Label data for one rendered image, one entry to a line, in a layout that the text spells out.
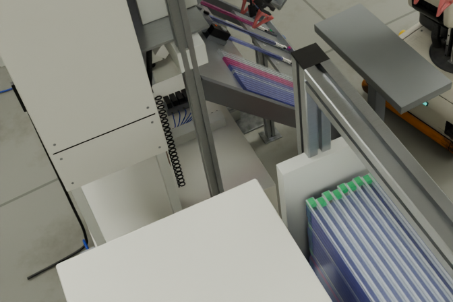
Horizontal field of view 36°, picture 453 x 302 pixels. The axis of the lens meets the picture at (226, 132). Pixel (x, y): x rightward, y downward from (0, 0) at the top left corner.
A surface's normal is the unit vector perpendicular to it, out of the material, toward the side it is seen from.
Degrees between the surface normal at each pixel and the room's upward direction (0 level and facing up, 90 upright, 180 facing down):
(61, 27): 90
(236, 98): 90
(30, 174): 0
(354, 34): 0
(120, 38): 90
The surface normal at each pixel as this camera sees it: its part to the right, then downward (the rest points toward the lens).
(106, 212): -0.12, -0.66
